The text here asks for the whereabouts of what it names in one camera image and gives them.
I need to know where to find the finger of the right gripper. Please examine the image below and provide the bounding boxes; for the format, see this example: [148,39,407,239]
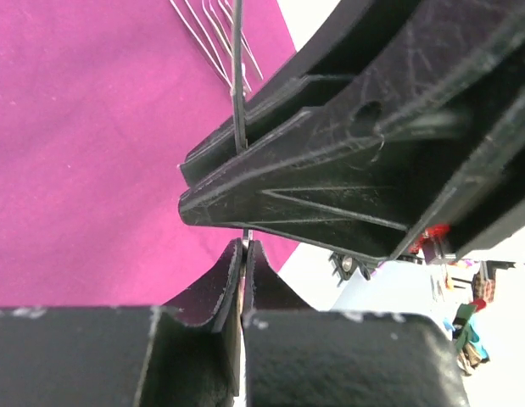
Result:
[179,1,525,261]
[179,0,416,187]

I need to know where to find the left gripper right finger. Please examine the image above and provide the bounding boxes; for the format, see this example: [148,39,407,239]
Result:
[242,241,469,406]

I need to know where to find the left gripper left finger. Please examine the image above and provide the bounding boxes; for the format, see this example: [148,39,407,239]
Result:
[0,239,243,406]

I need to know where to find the steel scissors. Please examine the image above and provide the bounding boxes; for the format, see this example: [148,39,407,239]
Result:
[230,0,251,281]

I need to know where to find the purple cloth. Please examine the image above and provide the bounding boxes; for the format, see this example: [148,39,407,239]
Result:
[0,0,301,309]

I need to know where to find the white thin instrument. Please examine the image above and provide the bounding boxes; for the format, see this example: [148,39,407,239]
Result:
[202,1,254,95]

